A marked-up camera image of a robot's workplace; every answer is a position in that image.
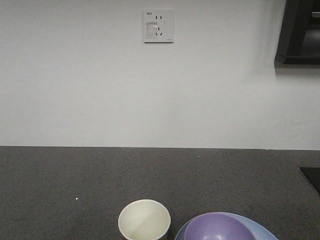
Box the light blue plate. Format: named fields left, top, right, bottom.
left=174, top=212, right=277, bottom=240

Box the white paper cup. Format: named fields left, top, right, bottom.
left=117, top=199, right=171, bottom=240

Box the white wall power socket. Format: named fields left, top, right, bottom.
left=142, top=9, right=175, bottom=43

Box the purple plastic bowl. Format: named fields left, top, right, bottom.
left=184, top=213, right=255, bottom=240

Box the black induction cooktop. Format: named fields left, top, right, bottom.
left=300, top=167, right=320, bottom=194

